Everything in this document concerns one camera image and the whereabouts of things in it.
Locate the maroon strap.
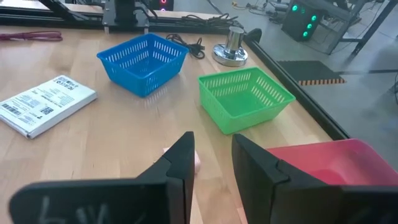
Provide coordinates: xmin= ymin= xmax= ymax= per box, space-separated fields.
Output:
xmin=0 ymin=30 xmax=63 ymax=42

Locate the white labelled box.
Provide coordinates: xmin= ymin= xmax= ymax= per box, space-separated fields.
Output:
xmin=0 ymin=75 xmax=98 ymax=139

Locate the small pink charger block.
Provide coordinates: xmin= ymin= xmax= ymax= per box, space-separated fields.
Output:
xmin=162 ymin=147 xmax=202 ymax=175

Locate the green plastic basket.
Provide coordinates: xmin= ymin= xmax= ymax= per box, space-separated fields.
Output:
xmin=197 ymin=67 xmax=296 ymax=136

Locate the red translucent plastic bin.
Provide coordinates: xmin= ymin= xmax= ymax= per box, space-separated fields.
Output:
xmin=266 ymin=138 xmax=398 ymax=187

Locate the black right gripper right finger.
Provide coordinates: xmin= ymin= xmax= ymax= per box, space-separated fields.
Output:
xmin=231 ymin=133 xmax=398 ymax=224

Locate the black box with green LEDs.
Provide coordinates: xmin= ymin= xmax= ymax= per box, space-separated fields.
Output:
xmin=281 ymin=0 xmax=326 ymax=43

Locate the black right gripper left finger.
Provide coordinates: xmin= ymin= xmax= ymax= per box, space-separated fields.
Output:
xmin=8 ymin=131 xmax=196 ymax=224

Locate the black hazard-striped floor mat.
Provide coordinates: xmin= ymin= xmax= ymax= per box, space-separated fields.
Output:
xmin=276 ymin=60 xmax=346 ymax=86

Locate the black cable bundle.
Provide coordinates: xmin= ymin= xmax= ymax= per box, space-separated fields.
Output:
xmin=180 ymin=13 xmax=242 ymax=29

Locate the blue plastic basket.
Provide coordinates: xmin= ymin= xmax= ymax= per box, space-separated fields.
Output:
xmin=96 ymin=32 xmax=190 ymax=98

